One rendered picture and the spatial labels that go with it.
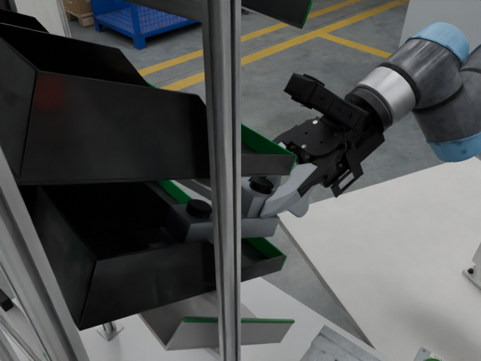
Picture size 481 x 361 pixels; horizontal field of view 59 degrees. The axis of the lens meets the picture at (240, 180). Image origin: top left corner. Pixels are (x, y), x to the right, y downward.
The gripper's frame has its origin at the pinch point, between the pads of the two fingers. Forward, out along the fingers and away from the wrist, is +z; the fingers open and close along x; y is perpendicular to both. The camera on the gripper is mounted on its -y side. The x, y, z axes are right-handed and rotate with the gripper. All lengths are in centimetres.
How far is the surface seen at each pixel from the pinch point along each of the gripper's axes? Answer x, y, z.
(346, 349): -7.7, 35.6, 2.6
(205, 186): -8.0, -13.5, 4.5
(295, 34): 345, 211, -201
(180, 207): 1.0, -5.7, 7.8
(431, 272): 1, 59, -25
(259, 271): -5.3, 5.3, 5.5
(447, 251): 3, 63, -33
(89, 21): 487, 116, -41
